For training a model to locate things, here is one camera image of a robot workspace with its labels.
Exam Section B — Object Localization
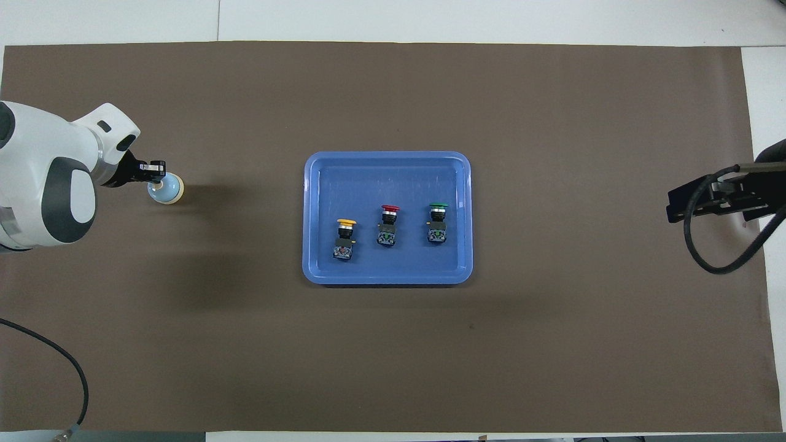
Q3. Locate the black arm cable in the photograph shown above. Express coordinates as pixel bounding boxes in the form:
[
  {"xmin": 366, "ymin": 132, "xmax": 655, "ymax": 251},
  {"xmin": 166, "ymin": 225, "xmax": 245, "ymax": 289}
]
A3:
[
  {"xmin": 0, "ymin": 318, "xmax": 90, "ymax": 442},
  {"xmin": 683, "ymin": 162, "xmax": 786, "ymax": 274}
]

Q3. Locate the green mushroom push button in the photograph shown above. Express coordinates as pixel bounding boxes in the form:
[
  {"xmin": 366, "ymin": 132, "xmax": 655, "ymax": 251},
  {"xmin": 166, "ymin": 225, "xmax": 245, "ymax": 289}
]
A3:
[{"xmin": 427, "ymin": 202, "xmax": 449, "ymax": 244}]

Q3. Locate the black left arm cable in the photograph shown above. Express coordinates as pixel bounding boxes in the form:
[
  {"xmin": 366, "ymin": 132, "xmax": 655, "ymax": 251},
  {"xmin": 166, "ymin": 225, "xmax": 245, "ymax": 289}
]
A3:
[{"xmin": 0, "ymin": 318, "xmax": 90, "ymax": 442}]

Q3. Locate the blue plastic tray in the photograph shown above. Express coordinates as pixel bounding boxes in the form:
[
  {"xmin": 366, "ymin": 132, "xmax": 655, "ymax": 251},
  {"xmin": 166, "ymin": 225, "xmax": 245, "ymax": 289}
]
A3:
[{"xmin": 302, "ymin": 151, "xmax": 473, "ymax": 286}]

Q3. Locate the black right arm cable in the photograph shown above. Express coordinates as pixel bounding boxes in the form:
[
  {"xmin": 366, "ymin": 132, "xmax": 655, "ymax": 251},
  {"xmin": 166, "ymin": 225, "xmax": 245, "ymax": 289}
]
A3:
[{"xmin": 683, "ymin": 162, "xmax": 786, "ymax": 274}]

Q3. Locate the red mushroom push button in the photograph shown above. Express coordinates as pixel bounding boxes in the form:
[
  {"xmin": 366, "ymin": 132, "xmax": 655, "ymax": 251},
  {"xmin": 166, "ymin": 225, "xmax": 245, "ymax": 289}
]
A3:
[{"xmin": 376, "ymin": 204, "xmax": 401, "ymax": 248}]

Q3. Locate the yellow mushroom push button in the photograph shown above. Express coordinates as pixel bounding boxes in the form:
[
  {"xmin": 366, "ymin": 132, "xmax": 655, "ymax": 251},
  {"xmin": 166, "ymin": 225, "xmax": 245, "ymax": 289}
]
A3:
[{"xmin": 332, "ymin": 218, "xmax": 358, "ymax": 261}]

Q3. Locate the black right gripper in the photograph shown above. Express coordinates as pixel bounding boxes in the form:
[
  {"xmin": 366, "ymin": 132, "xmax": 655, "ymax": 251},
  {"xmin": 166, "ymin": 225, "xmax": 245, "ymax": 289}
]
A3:
[{"xmin": 666, "ymin": 139, "xmax": 786, "ymax": 223}]

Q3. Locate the light blue service bell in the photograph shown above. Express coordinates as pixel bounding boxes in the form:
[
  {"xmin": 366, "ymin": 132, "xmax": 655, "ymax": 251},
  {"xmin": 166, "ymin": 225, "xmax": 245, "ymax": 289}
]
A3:
[{"xmin": 147, "ymin": 173, "xmax": 185, "ymax": 206}]

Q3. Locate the brown table mat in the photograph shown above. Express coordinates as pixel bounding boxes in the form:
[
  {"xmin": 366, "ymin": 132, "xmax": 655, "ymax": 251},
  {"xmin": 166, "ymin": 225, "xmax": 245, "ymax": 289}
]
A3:
[{"xmin": 0, "ymin": 41, "xmax": 782, "ymax": 433}]

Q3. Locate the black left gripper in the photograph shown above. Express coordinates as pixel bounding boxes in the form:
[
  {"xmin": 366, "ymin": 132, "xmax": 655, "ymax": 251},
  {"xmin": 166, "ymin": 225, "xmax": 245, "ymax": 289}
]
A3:
[{"xmin": 100, "ymin": 151, "xmax": 167, "ymax": 188}]

